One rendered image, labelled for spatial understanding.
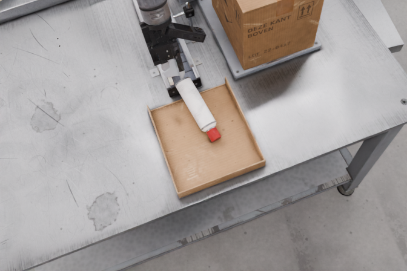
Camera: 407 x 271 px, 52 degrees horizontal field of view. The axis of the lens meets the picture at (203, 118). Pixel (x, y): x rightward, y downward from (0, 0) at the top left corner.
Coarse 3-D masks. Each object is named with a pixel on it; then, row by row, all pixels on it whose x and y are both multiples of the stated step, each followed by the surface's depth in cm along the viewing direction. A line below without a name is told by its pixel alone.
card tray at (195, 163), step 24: (216, 96) 129; (168, 120) 127; (192, 120) 126; (216, 120) 126; (240, 120) 125; (168, 144) 123; (192, 144) 123; (216, 144) 122; (240, 144) 121; (168, 168) 116; (192, 168) 119; (216, 168) 119; (240, 168) 118; (192, 192) 116
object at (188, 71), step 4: (180, 48) 133; (184, 56) 132; (184, 60) 131; (184, 64) 130; (188, 64) 130; (184, 68) 130; (188, 68) 130; (188, 72) 129; (192, 72) 129; (176, 76) 129; (184, 76) 128; (188, 76) 128; (192, 76) 128; (176, 80) 128; (192, 80) 127
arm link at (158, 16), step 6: (168, 6) 107; (144, 12) 105; (150, 12) 104; (156, 12) 105; (162, 12) 105; (168, 12) 107; (144, 18) 107; (150, 18) 106; (156, 18) 106; (162, 18) 106; (150, 24) 107; (156, 24) 107
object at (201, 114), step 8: (184, 80) 122; (184, 88) 122; (192, 88) 122; (184, 96) 122; (192, 96) 121; (200, 96) 123; (192, 104) 121; (200, 104) 121; (192, 112) 121; (200, 112) 120; (208, 112) 121; (200, 120) 120; (208, 120) 120; (200, 128) 121; (208, 128) 120; (216, 128) 121; (208, 136) 121; (216, 136) 120
